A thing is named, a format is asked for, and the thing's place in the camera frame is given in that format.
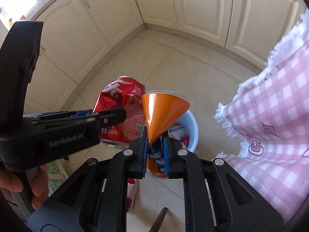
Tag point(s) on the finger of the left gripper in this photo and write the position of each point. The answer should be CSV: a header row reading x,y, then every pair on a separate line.
x,y
111,117
84,112

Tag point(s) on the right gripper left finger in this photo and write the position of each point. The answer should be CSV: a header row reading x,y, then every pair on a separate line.
x,y
138,161

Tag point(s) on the red soda can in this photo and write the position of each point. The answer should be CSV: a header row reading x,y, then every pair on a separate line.
x,y
124,92

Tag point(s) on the cream kitchen cabinets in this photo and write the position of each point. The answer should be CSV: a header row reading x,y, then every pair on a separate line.
x,y
78,34

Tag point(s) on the pink checkered tablecloth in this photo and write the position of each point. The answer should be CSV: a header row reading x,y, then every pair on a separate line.
x,y
269,116

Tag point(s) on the blue trash bin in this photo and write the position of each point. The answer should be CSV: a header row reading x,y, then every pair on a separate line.
x,y
186,130

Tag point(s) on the orange snack bag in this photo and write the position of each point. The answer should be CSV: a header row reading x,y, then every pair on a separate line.
x,y
161,110

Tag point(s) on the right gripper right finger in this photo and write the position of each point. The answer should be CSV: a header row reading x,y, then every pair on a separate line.
x,y
174,168

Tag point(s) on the pink slipper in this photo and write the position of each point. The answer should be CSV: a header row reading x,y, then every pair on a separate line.
x,y
131,193

